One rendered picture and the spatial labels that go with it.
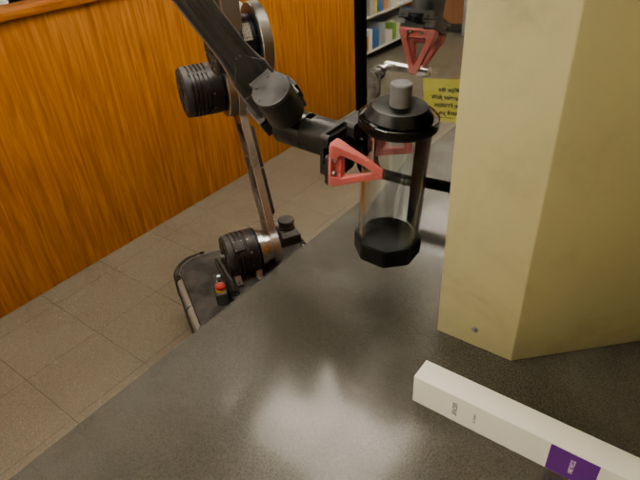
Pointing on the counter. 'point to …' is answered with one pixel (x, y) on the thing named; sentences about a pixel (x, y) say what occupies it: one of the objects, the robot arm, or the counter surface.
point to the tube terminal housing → (546, 179)
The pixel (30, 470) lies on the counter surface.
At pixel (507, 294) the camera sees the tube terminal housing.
